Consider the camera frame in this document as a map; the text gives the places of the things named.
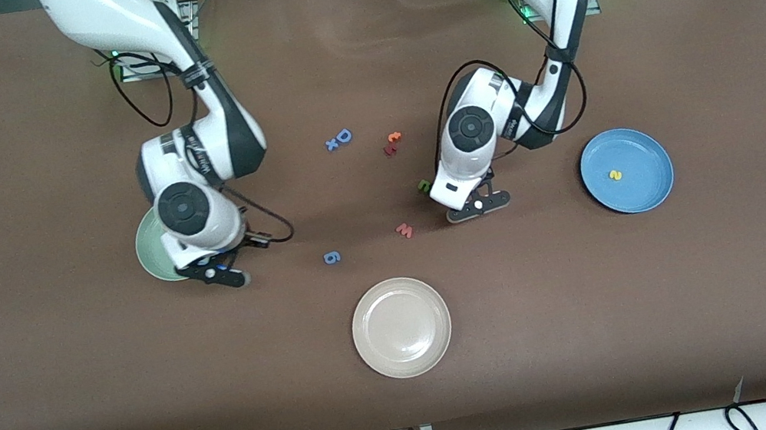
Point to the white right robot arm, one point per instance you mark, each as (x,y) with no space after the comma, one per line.
(100,13)

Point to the brown table cover sheet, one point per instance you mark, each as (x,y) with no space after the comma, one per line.
(68,377)

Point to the blue foam letter x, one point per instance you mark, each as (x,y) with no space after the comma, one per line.
(332,145)

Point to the coral foam letter w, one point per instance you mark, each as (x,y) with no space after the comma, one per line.
(404,231)

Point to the blue plate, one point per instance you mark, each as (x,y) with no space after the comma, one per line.
(638,184)

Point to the blue foam number 6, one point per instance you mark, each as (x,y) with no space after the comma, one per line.
(332,257)

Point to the orange foam letter t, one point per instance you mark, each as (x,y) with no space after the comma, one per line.
(394,137)

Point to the yellow foam number 2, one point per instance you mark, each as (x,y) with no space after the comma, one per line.
(615,174)

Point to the green foam letter n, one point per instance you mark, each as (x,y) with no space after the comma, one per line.
(425,184)

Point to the blue foam letter D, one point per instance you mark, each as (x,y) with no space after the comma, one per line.
(343,136)

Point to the dark red foam letter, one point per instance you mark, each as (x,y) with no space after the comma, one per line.
(389,149)

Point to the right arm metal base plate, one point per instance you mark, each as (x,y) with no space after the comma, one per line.
(130,77)

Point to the light green plate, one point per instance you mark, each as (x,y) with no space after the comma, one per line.
(153,257)

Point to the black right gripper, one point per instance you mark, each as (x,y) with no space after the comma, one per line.
(249,239)

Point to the beige plate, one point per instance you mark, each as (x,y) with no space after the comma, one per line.
(402,327)

